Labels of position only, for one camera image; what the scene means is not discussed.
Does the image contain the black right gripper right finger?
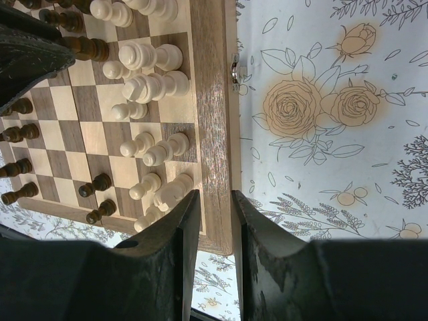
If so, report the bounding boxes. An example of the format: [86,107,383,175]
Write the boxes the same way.
[231,191,305,320]

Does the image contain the wooden chess board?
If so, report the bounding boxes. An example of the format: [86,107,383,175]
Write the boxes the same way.
[1,1,239,255]

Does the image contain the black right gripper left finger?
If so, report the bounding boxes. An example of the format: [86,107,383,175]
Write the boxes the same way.
[115,189,200,320]

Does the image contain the floral tablecloth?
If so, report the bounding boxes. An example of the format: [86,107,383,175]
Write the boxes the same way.
[1,1,427,320]

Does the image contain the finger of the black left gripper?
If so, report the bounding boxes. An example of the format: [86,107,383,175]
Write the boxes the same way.
[1,6,76,111]

